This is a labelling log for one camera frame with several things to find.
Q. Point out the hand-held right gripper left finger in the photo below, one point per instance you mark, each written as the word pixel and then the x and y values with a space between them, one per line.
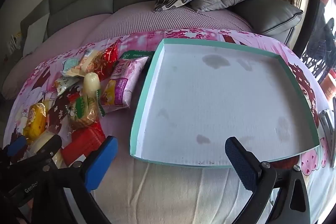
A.
pixel 101 163

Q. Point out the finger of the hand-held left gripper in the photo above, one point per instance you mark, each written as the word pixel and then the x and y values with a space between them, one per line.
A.
pixel 50 144
pixel 15 146

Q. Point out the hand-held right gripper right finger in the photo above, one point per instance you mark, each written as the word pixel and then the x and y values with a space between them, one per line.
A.
pixel 241 163

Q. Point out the red gold-patterned snack packet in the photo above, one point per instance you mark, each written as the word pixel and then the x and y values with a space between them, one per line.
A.
pixel 84 144

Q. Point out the yellow snack packet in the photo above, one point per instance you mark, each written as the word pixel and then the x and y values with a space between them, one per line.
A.
pixel 35 119

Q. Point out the green round cracker packet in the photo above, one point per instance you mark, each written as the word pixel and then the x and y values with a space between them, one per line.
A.
pixel 84 108

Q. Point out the teal cardboard tray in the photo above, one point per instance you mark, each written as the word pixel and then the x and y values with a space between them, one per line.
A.
pixel 210 108

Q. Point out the pale teal snack packet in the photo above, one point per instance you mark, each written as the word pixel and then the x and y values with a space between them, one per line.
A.
pixel 67 65

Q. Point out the pink snack packet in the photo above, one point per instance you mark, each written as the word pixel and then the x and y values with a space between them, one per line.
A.
pixel 120 82

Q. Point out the beige snack packet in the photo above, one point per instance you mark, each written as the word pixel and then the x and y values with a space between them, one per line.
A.
pixel 86 64

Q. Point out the shiny red snack packet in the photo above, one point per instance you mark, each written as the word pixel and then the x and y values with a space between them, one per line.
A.
pixel 109 57

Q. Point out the dark green snack packet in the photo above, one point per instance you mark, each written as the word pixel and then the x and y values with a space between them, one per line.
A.
pixel 136 54

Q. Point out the small white green packet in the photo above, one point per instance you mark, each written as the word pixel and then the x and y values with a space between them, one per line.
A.
pixel 64 85

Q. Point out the silver phone stand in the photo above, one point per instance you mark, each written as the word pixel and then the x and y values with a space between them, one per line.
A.
pixel 328 127

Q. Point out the pale square cushion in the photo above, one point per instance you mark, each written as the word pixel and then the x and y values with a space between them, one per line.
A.
pixel 36 35

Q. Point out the orange pot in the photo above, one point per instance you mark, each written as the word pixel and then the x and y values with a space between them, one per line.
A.
pixel 329 83

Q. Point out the pink printed blanket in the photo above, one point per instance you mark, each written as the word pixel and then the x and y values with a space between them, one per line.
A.
pixel 210 35

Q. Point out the pink sofa cover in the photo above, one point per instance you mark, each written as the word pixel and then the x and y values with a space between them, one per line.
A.
pixel 118 24

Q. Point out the black folding chair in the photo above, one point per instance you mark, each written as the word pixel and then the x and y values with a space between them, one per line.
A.
pixel 323 37

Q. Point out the dark grey leather cushion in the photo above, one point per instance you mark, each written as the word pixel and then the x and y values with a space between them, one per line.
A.
pixel 267 15

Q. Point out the black door frame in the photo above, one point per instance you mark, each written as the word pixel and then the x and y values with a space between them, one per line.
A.
pixel 313 3

